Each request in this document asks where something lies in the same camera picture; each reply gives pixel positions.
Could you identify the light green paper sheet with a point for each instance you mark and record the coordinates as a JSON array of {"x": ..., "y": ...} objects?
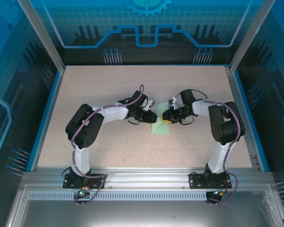
[{"x": 161, "y": 130}]

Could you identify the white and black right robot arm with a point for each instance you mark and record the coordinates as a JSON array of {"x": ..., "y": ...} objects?
[{"x": 224, "y": 123}]

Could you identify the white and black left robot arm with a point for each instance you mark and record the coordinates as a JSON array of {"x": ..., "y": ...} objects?
[{"x": 113, "y": 114}]

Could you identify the blue table edge strip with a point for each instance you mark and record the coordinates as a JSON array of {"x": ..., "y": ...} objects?
[
  {"x": 45, "y": 123},
  {"x": 251, "y": 123}
]

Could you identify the aluminium frame rail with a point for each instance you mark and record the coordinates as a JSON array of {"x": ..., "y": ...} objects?
[{"x": 146, "y": 178}]

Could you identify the aluminium side rail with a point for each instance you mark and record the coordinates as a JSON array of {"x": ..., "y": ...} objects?
[{"x": 243, "y": 123}]

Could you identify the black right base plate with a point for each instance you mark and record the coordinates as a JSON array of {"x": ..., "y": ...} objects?
[{"x": 194, "y": 181}]

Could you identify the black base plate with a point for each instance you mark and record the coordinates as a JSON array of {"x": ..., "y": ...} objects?
[
  {"x": 194, "y": 181},
  {"x": 67, "y": 182}
]

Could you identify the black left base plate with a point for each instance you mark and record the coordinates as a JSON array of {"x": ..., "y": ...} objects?
[{"x": 67, "y": 182}]

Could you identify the aluminium frame post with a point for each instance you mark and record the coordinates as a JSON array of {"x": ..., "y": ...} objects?
[
  {"x": 44, "y": 35},
  {"x": 249, "y": 35}
]

